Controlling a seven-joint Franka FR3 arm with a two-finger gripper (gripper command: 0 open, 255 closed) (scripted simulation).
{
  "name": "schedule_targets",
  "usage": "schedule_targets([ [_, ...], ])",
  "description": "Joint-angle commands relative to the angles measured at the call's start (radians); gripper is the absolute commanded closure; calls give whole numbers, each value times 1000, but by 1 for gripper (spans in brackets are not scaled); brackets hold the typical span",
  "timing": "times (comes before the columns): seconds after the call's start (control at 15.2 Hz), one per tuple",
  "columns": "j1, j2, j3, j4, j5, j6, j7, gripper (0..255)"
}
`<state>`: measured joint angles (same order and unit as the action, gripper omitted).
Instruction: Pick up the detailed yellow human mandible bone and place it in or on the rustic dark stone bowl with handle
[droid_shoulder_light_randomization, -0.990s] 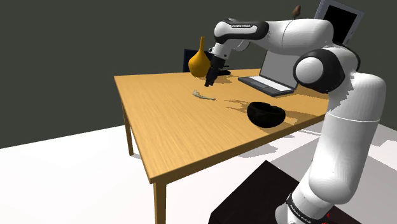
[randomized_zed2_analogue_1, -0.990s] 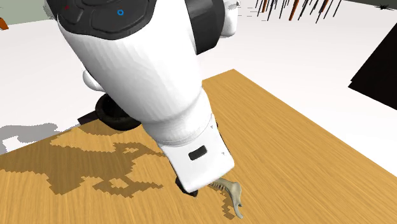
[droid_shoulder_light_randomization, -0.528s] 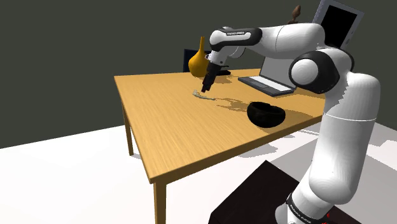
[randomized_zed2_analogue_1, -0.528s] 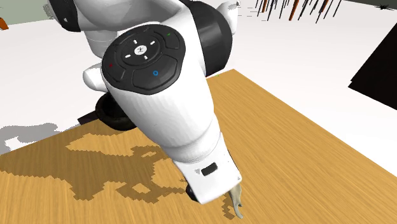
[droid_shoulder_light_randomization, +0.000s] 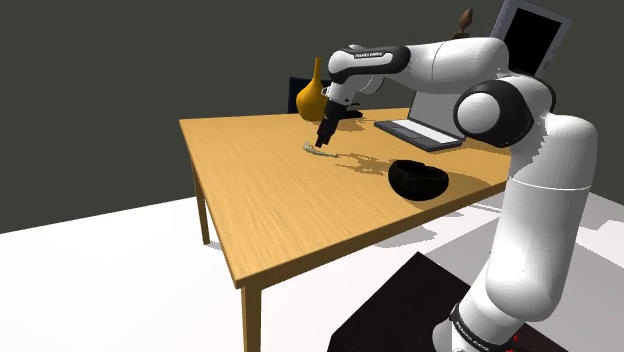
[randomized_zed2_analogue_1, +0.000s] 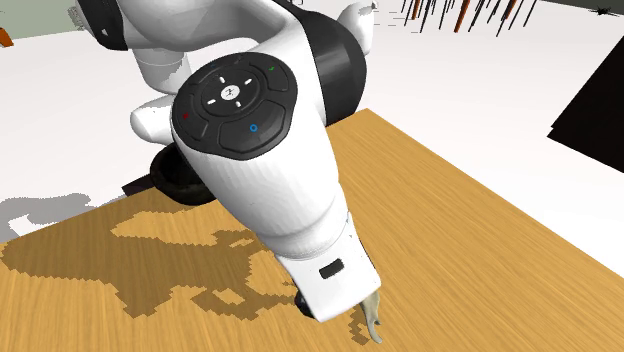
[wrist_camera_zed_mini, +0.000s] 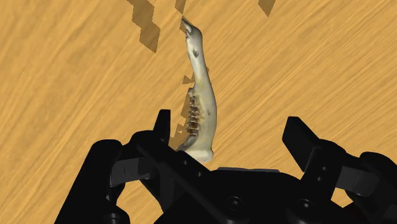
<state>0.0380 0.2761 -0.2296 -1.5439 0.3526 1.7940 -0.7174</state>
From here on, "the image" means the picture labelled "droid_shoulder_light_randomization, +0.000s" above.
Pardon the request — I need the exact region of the small grey-green utensil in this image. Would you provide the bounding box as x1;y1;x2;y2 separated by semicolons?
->
301;140;340;160

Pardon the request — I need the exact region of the grey-framed black screen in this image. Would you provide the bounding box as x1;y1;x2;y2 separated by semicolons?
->
489;0;574;80

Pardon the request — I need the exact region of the grey laptop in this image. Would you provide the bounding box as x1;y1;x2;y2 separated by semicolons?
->
373;89;470;154

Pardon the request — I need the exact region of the black bowl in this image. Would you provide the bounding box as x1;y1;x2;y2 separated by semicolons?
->
387;158;451;203

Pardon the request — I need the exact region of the brown pawn-shaped figure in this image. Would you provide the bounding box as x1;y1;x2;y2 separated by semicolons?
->
451;7;475;41

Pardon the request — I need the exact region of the dark robot stand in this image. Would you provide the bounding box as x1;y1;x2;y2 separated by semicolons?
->
326;250;570;352

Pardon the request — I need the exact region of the wooden table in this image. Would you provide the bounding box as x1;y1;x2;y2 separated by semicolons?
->
178;107;514;352

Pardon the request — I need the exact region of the yellow long-necked vase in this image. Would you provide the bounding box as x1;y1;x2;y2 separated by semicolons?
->
295;56;330;123

